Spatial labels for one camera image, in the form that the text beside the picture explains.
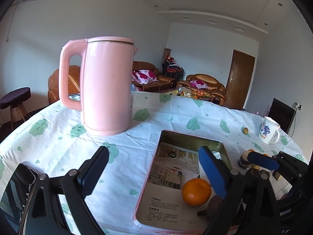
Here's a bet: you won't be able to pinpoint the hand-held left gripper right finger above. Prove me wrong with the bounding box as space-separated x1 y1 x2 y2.
198 146 282 235

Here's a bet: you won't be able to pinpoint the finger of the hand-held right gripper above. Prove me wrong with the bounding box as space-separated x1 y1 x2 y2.
246 151 308 184

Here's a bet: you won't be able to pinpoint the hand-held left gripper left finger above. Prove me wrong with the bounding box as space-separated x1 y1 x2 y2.
21 146 109 235

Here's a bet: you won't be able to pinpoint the pink metal tin tray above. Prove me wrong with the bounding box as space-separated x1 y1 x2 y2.
133 130 229 232

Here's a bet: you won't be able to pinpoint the white mug with blue print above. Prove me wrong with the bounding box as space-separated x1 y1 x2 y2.
258 116 281 144

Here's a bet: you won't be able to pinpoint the printed leaflet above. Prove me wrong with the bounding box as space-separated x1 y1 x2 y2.
139 143 214 226

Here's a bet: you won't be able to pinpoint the black television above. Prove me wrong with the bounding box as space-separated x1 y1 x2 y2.
268 98 296 136

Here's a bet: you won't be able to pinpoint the black glossy device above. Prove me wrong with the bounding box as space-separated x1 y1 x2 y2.
0 163 40 235

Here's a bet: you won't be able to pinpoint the cluttered coffee table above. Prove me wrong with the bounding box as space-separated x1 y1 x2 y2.
159 87 216 102

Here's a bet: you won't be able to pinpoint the brown wooden door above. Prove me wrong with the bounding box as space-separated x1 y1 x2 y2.
225 49 256 109

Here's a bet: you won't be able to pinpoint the brown leather armchair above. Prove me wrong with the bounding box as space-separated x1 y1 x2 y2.
177 73 225 106
48 65 82 104

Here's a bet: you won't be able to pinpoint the pink floral pillow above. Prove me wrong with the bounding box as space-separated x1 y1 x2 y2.
132 71 147 85
139 70 158 81
191 80 210 90

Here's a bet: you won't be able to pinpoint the pink electric kettle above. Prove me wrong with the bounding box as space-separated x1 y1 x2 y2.
59 36 138 136

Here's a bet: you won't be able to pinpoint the brown leather sofa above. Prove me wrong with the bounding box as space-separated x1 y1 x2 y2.
132 61 177 93

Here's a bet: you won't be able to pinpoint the stacked dark chairs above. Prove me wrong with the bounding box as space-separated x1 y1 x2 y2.
161 60 184 81

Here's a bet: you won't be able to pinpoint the dark purple stool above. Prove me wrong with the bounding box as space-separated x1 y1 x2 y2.
0 87 32 128

